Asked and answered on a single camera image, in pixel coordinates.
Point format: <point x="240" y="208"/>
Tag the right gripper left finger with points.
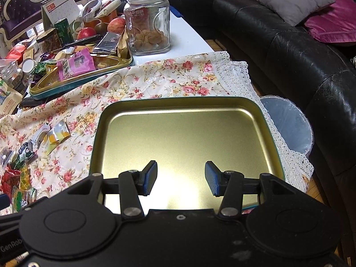
<point x="134" y="183"/>

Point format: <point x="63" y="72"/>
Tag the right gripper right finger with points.
<point x="229" y="185"/>

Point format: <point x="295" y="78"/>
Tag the yellow silver snack packet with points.
<point x="56" y="136"/>

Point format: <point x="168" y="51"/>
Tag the gold tin with snacks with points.
<point x="50" y="84"/>

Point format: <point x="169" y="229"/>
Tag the empty gold tin tray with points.
<point x="183" y="147"/>

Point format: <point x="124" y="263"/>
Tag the white trash bin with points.
<point x="291" y="122"/>

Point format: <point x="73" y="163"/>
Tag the floral tablecloth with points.
<point x="197" y="76"/>

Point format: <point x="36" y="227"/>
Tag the pink snack packet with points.
<point x="80" y="63"/>

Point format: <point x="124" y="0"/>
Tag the silver foil snack packet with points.
<point x="107" y="46"/>

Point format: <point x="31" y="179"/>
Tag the black leather sofa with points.
<point x="319" y="78"/>

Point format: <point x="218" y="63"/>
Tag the beige tree snack bag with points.
<point x="9" y="99"/>

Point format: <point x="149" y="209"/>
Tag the red apple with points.
<point x="86" y="32"/>
<point x="117" y="25"/>

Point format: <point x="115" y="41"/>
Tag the small glass jar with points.
<point x="12" y="74"/>

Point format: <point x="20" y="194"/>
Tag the dark lidded canister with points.
<point x="48" y="41"/>

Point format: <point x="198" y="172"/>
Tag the glass jar with nuts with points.
<point x="148" y="26"/>

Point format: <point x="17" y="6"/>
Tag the green drink can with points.
<point x="63" y="31"/>

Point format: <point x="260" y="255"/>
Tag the desk calendar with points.
<point x="55" y="10"/>

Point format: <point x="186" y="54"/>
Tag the magenta cushion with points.
<point x="334" y="24"/>

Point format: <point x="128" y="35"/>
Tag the grey cushion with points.
<point x="294" y="12"/>

